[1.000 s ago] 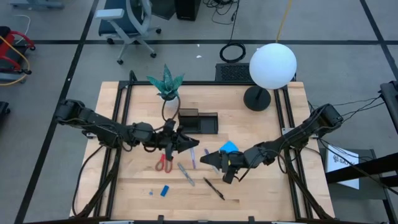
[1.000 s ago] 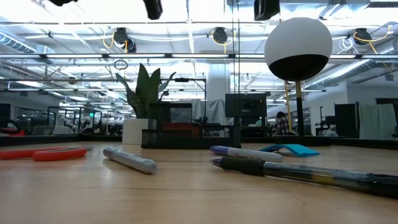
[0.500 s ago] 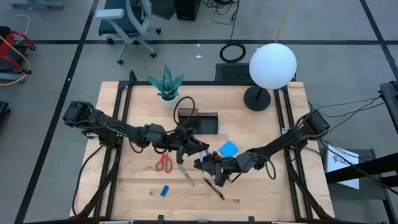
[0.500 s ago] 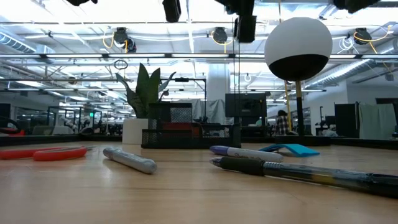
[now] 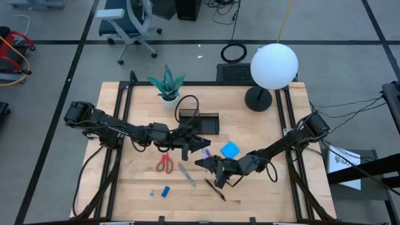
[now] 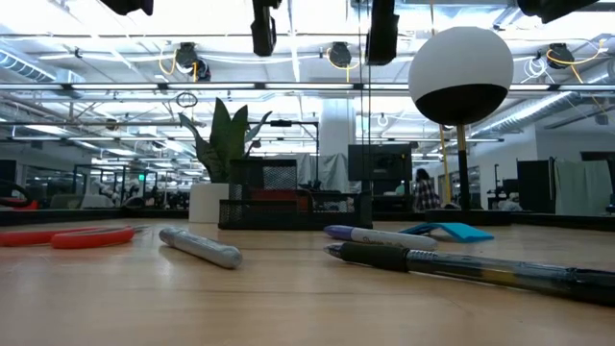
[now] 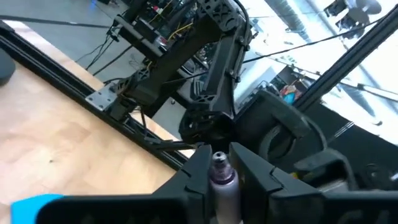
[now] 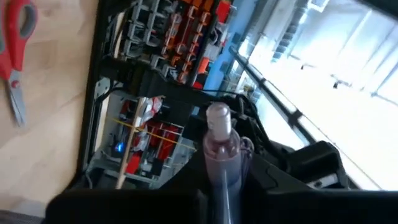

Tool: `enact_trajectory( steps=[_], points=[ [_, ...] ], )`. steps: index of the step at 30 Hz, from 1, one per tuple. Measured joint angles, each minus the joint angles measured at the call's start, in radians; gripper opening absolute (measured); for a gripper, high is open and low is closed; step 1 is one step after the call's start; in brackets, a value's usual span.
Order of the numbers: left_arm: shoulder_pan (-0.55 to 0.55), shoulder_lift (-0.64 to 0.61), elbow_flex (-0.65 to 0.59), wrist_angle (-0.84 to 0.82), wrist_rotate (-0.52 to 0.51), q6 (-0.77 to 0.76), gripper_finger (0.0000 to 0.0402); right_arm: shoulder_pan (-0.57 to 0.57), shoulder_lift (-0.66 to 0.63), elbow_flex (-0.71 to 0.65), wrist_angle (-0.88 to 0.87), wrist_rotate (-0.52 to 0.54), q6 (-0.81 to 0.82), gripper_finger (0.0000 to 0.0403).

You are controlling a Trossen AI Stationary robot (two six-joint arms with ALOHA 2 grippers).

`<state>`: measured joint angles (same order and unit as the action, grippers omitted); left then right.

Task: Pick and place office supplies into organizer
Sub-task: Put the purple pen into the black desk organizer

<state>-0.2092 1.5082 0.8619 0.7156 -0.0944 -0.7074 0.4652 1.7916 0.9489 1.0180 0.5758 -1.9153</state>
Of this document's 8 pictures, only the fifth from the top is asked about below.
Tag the white plant pot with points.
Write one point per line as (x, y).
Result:
(170, 103)

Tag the green striped snake plant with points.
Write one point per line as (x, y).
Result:
(168, 84)

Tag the white marker with purple cap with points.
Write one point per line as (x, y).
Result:
(204, 153)

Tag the white globe lamp black stand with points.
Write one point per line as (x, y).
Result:
(274, 65)

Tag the black gel pen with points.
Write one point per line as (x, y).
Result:
(215, 189)

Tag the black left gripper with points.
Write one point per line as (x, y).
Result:
(182, 140)

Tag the black mesh desk organizer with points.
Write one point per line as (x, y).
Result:
(207, 125)

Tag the blue sticky note pad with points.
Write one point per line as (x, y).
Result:
(230, 150)

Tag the white paper sheet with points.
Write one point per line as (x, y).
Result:
(343, 168)

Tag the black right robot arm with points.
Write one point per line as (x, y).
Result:
(290, 137)

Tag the black perforated panel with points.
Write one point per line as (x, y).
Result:
(232, 73)

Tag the blue and grey office chair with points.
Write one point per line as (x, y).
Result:
(125, 23)

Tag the small blue eraser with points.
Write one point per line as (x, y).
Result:
(165, 191)

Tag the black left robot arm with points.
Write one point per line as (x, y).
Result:
(103, 123)

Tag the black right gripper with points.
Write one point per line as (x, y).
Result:
(226, 167)

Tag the silver marker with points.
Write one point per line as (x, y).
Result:
(187, 175)

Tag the black computer tower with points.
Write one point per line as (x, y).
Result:
(188, 9)

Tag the black device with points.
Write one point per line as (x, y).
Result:
(392, 103)

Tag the red and black cart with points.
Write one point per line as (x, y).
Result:
(6, 40)

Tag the black metal table frame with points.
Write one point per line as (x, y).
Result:
(203, 83)

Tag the silver mounting bracket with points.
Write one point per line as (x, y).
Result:
(287, 132)

